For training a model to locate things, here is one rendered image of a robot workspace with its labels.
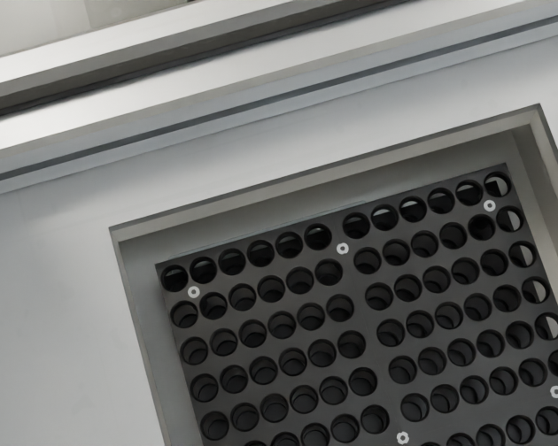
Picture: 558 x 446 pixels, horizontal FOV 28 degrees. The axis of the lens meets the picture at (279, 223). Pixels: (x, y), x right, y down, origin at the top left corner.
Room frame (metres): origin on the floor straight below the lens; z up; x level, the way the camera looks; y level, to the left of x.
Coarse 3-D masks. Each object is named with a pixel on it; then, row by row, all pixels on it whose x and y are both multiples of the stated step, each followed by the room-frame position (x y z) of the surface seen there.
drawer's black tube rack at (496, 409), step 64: (256, 256) 0.13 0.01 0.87; (320, 256) 0.12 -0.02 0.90; (384, 256) 0.13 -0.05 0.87; (448, 256) 0.11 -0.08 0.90; (512, 256) 0.12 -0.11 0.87; (192, 320) 0.11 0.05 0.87; (256, 320) 0.10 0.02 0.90; (320, 320) 0.10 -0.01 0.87; (384, 320) 0.09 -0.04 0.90; (448, 320) 0.09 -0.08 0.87; (512, 320) 0.08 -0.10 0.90; (192, 384) 0.07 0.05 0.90; (256, 384) 0.07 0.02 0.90; (320, 384) 0.06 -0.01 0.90; (384, 384) 0.06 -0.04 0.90; (448, 384) 0.06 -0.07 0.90; (512, 384) 0.06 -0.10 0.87
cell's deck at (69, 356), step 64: (512, 64) 0.19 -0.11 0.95; (256, 128) 0.17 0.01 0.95; (320, 128) 0.17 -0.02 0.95; (384, 128) 0.17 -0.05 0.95; (448, 128) 0.16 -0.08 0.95; (64, 192) 0.15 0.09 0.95; (128, 192) 0.15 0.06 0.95; (192, 192) 0.15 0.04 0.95; (256, 192) 0.15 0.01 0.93; (0, 256) 0.13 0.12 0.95; (64, 256) 0.13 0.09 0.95; (0, 320) 0.10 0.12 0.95; (64, 320) 0.10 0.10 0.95; (128, 320) 0.09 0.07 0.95; (0, 384) 0.07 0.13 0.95; (64, 384) 0.07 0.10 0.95; (128, 384) 0.07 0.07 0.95
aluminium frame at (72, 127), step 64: (384, 0) 0.20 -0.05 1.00; (448, 0) 0.20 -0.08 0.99; (512, 0) 0.20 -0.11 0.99; (192, 64) 0.19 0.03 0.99; (256, 64) 0.18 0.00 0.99; (320, 64) 0.18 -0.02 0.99; (384, 64) 0.19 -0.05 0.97; (448, 64) 0.19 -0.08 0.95; (0, 128) 0.17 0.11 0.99; (64, 128) 0.17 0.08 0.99; (128, 128) 0.17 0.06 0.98; (192, 128) 0.17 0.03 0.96; (0, 192) 0.16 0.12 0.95
